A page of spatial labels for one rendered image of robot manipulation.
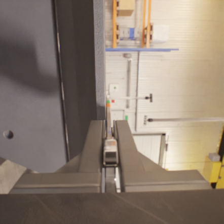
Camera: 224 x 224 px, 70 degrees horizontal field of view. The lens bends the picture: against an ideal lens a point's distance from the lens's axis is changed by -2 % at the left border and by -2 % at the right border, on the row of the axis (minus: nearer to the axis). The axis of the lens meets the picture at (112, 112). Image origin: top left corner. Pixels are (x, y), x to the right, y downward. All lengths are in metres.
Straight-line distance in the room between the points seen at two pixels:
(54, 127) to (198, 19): 10.51
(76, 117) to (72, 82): 0.05
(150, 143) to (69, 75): 10.57
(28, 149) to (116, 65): 9.03
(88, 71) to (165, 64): 9.58
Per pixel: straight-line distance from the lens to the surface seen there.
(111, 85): 9.17
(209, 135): 12.19
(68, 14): 0.26
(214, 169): 8.16
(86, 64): 0.25
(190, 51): 10.33
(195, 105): 10.96
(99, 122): 0.15
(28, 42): 0.26
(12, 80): 0.27
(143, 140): 10.55
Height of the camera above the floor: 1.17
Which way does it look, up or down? 2 degrees up
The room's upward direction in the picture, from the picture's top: 89 degrees clockwise
